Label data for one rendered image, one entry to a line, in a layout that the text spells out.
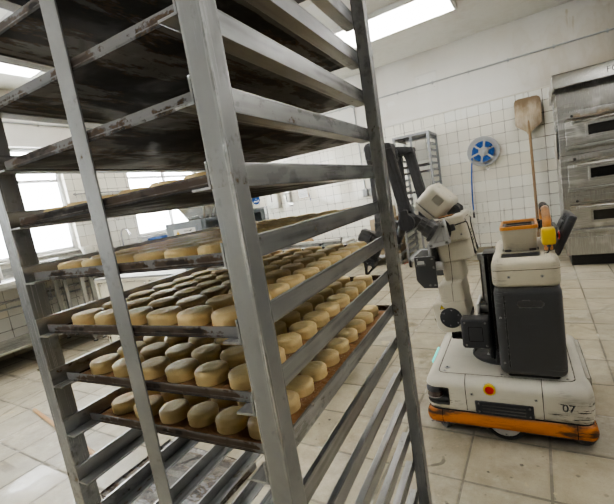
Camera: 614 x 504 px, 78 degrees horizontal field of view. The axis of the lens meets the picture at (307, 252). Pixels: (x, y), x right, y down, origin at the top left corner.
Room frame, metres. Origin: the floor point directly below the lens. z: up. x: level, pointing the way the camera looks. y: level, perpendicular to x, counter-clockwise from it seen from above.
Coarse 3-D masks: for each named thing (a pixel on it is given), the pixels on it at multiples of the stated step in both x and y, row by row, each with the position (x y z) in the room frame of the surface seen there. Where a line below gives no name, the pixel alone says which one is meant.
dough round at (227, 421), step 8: (232, 408) 0.57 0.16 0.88; (216, 416) 0.56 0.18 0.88; (224, 416) 0.55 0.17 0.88; (232, 416) 0.55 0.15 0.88; (240, 416) 0.54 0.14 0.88; (216, 424) 0.54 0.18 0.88; (224, 424) 0.53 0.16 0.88; (232, 424) 0.53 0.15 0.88; (240, 424) 0.54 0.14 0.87; (224, 432) 0.53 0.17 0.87; (232, 432) 0.53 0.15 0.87
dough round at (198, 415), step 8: (192, 408) 0.59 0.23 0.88; (200, 408) 0.59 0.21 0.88; (208, 408) 0.58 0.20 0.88; (216, 408) 0.58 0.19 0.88; (192, 416) 0.57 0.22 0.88; (200, 416) 0.57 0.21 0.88; (208, 416) 0.57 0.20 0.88; (192, 424) 0.57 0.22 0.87; (200, 424) 0.56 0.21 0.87; (208, 424) 0.57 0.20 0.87
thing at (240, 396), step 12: (372, 276) 0.99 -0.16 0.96; (108, 384) 0.58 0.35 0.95; (120, 384) 0.57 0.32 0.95; (156, 384) 0.53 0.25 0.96; (168, 384) 0.52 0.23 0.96; (180, 384) 0.51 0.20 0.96; (204, 396) 0.49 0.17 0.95; (216, 396) 0.48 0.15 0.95; (228, 396) 0.47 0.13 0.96; (240, 396) 0.46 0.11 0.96
